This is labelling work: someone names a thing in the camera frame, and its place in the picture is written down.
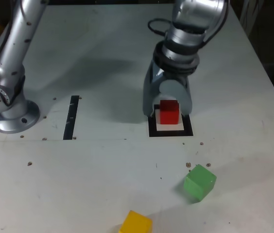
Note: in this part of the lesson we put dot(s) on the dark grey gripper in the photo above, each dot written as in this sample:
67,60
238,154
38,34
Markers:
155,75

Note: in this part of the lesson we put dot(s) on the red cube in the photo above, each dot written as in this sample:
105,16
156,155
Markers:
168,114

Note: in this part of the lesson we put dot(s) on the green cube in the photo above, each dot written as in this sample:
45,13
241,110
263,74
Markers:
199,182

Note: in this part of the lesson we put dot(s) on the yellow cube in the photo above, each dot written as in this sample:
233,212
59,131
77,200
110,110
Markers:
135,223

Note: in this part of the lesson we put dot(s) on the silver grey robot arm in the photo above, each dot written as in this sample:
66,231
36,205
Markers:
10,53

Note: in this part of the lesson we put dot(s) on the black tape square outline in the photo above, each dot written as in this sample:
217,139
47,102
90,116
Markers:
171,133

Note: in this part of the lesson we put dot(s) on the black tape strip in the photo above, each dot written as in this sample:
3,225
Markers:
70,119

